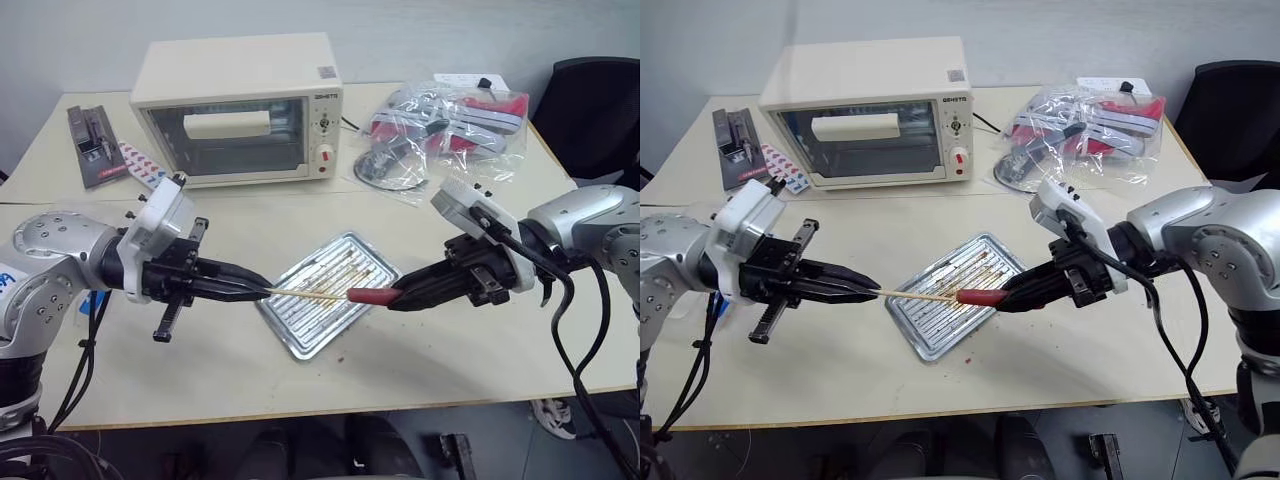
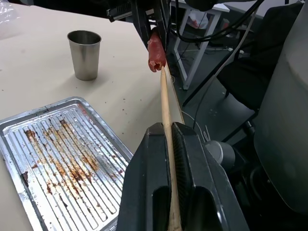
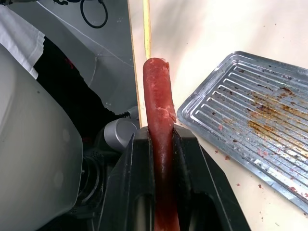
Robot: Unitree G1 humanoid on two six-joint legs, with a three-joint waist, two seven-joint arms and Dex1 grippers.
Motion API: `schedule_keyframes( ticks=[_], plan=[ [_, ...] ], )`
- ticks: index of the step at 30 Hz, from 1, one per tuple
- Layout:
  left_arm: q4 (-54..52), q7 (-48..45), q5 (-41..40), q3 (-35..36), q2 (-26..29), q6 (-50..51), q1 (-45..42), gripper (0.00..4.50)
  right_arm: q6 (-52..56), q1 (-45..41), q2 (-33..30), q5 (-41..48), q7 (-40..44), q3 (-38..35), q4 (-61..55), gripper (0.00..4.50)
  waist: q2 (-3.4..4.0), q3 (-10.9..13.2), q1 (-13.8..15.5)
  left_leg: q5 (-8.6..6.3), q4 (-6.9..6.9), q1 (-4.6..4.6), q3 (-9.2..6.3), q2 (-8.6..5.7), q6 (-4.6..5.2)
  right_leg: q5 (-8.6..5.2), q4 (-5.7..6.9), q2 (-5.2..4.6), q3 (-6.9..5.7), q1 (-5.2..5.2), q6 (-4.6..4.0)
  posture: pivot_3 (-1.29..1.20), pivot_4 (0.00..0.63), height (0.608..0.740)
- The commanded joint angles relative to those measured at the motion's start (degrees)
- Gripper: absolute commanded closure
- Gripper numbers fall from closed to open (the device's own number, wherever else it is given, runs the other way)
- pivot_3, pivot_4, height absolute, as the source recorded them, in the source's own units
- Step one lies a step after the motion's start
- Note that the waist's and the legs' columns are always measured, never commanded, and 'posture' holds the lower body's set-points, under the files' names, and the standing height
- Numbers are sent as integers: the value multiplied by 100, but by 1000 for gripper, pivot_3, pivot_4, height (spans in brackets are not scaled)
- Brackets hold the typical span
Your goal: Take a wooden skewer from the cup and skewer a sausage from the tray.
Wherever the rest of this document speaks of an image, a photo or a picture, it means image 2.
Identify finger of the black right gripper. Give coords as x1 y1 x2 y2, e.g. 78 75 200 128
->
154 0 169 61
131 0 154 50

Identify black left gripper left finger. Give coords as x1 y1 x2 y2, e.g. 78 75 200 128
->
117 122 174 231

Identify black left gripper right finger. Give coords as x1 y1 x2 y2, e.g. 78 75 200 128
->
171 121 250 231

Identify pink raw sausage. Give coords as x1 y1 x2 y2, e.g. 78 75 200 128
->
147 26 167 73

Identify wooden skewer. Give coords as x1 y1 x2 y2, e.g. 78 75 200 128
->
160 66 181 231

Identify stainless steel cup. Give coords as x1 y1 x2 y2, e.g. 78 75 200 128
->
66 30 102 81

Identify stained ribbed metal tray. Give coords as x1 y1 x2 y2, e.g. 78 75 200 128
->
0 96 134 231

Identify grey cylindrical robot joint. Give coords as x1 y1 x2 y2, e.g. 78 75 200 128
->
204 140 237 169

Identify silver robot torso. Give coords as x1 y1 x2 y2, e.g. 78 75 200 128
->
252 0 308 218

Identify black fabric chair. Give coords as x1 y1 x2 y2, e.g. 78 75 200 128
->
216 4 303 110

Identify clear plastic bag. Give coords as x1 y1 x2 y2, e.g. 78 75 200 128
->
0 4 20 39

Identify black cable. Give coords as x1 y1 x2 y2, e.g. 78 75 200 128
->
174 0 265 43

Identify white metal table frame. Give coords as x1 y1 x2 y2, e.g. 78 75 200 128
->
169 0 222 90

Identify white cable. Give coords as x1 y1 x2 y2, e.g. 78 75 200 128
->
192 7 257 142

